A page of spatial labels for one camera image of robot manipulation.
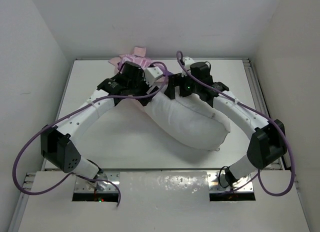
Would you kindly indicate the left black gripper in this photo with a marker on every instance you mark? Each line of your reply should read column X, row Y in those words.
column 140, row 76

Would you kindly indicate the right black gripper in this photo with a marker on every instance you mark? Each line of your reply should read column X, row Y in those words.
column 177, row 79

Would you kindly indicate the white pillow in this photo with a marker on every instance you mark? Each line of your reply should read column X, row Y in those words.
column 189, row 120

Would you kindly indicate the pink princess pillowcase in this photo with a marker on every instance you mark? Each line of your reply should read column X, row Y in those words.
column 139, row 57

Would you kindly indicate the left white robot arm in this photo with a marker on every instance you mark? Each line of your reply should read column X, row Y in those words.
column 58, row 143

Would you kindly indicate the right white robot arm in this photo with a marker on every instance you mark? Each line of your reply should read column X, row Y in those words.
column 265, row 141

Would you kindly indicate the white foam front board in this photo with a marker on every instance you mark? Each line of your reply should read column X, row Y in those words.
column 162, row 201

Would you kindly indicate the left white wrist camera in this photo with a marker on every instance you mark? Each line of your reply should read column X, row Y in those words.
column 151, row 74

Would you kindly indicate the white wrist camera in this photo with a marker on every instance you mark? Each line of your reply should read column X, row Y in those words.
column 151, row 74
column 188, row 62

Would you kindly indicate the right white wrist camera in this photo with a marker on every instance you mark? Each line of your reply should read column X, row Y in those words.
column 188, row 62

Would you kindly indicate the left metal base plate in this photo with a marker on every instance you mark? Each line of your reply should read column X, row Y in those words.
column 84, row 186

